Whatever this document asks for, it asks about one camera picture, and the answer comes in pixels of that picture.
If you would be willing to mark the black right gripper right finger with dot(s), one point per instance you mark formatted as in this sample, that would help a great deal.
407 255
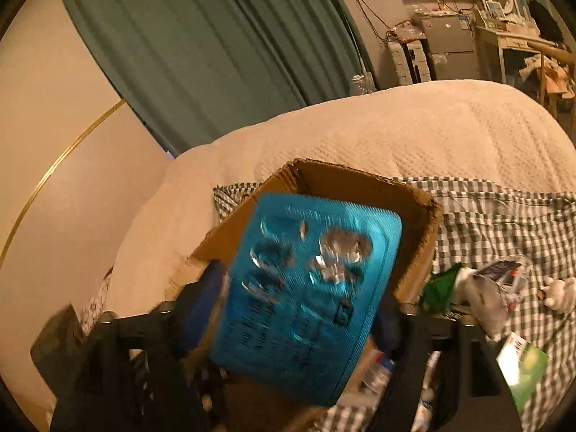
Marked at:
472 393

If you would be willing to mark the white plastic spray device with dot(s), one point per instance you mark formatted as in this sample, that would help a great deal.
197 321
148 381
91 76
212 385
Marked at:
480 297

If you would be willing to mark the large teal curtain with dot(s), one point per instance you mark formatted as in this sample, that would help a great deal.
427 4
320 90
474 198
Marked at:
196 70

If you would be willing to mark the small white plush toy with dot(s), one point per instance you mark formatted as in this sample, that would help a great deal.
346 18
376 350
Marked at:
559 295

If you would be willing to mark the brown cardboard box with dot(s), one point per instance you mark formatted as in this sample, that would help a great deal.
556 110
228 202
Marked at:
253 406

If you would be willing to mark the white red-black snack packet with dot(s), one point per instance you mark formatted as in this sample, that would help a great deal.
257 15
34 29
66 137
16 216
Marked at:
507 277

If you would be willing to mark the blue pill blister pack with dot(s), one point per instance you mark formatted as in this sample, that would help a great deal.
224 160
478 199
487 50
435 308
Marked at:
305 286

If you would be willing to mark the green white card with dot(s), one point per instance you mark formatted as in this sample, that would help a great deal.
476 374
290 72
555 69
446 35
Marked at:
523 365

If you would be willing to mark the green snack packet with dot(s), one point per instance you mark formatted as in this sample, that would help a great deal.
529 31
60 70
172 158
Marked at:
437 295

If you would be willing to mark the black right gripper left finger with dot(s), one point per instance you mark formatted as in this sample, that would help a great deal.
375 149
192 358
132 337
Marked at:
130 375

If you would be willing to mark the grey cabinet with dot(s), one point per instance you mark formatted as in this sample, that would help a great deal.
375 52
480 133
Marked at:
451 46

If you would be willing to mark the white dressing table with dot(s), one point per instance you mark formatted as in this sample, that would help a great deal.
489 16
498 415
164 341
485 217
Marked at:
501 54

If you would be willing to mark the white drawer unit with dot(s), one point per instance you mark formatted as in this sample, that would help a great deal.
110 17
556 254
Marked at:
410 62

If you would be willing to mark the grey checkered cloth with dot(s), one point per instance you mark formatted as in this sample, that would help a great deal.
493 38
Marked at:
482 221

